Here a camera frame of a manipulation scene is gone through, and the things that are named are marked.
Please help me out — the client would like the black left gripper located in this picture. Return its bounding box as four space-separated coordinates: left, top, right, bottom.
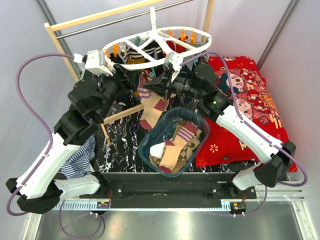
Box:
94 63 143 122

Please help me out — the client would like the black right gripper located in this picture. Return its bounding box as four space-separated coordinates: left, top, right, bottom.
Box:
143 66 204 101

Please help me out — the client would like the purple striped beige sock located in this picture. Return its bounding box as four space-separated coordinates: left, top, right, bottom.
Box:
137 73 169 130

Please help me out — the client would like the white oval clip hanger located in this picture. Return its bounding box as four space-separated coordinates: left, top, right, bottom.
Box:
101 7 212 71

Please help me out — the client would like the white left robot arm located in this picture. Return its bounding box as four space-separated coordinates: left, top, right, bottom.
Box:
5 68 142 216

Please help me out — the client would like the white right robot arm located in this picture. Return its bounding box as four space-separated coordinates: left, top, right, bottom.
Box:
138 64 296 199

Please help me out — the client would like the mustard yellow hanging sock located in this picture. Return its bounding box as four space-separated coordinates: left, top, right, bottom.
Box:
127 54 146 65

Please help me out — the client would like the red hanging sock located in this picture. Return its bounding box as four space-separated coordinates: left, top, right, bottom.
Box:
166 40 188 54

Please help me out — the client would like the clear blue plastic bin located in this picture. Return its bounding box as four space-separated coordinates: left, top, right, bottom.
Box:
138 107 211 178

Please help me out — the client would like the white sock in bin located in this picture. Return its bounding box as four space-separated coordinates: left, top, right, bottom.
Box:
149 142 166 159

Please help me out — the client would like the blue striped cloth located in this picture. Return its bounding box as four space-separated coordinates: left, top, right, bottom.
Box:
61 134 96 179

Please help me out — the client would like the red cartoon print pillow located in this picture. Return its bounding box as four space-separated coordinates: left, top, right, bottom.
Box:
195 56 289 172

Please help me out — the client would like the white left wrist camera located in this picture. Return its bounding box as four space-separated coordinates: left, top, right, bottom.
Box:
84 50 113 76

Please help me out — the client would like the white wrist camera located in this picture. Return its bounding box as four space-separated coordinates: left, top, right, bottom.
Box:
164 51 184 82
84 50 113 76

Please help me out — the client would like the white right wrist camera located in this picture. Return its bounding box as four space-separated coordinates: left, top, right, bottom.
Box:
164 51 184 82

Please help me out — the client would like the wooden drying rack frame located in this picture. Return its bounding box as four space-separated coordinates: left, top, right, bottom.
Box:
44 0 216 146

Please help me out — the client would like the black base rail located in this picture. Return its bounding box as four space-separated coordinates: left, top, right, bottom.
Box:
102 172 256 200

